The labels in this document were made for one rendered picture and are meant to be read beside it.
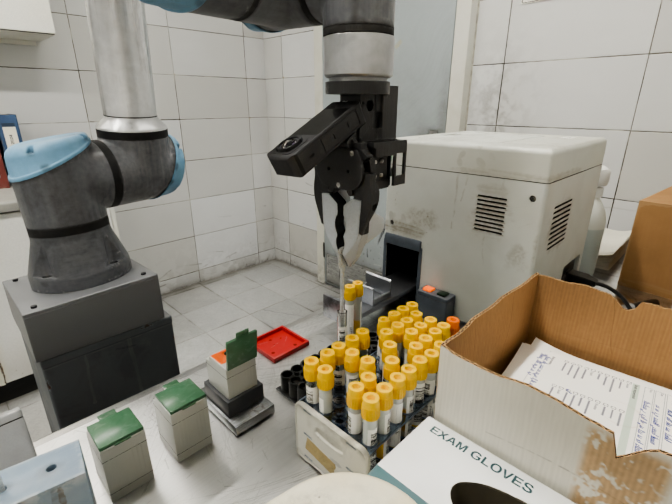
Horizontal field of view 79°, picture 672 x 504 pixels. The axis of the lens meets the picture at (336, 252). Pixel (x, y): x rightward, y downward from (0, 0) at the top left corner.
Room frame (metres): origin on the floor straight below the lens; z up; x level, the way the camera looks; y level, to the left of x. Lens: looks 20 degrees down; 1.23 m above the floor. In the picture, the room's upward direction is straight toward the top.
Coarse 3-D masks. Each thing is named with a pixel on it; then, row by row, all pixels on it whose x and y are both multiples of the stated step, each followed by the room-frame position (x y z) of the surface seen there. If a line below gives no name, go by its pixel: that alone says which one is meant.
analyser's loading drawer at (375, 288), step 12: (372, 276) 0.66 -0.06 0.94; (396, 276) 0.72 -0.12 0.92; (408, 276) 0.72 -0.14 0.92; (372, 288) 0.60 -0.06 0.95; (384, 288) 0.64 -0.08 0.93; (396, 288) 0.67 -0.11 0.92; (408, 288) 0.67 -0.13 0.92; (324, 300) 0.60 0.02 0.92; (336, 300) 0.58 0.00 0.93; (372, 300) 0.60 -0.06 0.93; (384, 300) 0.62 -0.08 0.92; (324, 312) 0.60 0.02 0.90; (336, 312) 0.58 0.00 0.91; (372, 312) 0.60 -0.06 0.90
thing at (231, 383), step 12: (216, 360) 0.40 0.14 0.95; (252, 360) 0.40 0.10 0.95; (216, 372) 0.39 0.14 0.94; (228, 372) 0.38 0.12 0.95; (240, 372) 0.39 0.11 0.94; (252, 372) 0.40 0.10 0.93; (216, 384) 0.40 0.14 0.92; (228, 384) 0.38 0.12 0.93; (240, 384) 0.39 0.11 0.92; (252, 384) 0.40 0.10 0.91; (228, 396) 0.38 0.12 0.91
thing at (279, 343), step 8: (280, 328) 0.59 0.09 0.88; (264, 336) 0.56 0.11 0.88; (272, 336) 0.57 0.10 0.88; (280, 336) 0.57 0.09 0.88; (288, 336) 0.57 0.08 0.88; (296, 336) 0.56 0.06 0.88; (264, 344) 0.54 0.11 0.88; (272, 344) 0.54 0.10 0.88; (280, 344) 0.54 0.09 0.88; (288, 344) 0.54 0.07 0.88; (296, 344) 0.54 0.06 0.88; (304, 344) 0.54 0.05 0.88; (264, 352) 0.51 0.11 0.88; (272, 352) 0.52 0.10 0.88; (280, 352) 0.52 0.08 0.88; (288, 352) 0.52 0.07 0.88; (272, 360) 0.50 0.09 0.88
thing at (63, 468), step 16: (64, 448) 0.25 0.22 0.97; (80, 448) 0.25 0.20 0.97; (16, 464) 0.23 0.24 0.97; (32, 464) 0.23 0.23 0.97; (48, 464) 0.23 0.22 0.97; (64, 464) 0.23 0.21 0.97; (80, 464) 0.23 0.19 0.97; (16, 480) 0.22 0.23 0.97; (32, 480) 0.22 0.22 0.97; (48, 480) 0.22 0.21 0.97; (64, 480) 0.22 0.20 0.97; (80, 480) 0.22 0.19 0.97; (0, 496) 0.21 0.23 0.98; (16, 496) 0.21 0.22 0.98; (32, 496) 0.21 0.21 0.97; (48, 496) 0.21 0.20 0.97; (64, 496) 0.22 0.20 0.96; (80, 496) 0.22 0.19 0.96
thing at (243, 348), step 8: (240, 336) 0.38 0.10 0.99; (248, 336) 0.39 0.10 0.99; (256, 336) 0.40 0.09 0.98; (232, 344) 0.38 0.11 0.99; (240, 344) 0.39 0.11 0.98; (248, 344) 0.39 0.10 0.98; (256, 344) 0.40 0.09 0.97; (232, 352) 0.38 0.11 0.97; (240, 352) 0.39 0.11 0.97; (248, 352) 0.39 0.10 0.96; (256, 352) 0.40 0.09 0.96; (232, 360) 0.38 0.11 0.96; (240, 360) 0.39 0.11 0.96; (248, 360) 0.40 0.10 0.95; (232, 368) 0.38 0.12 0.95
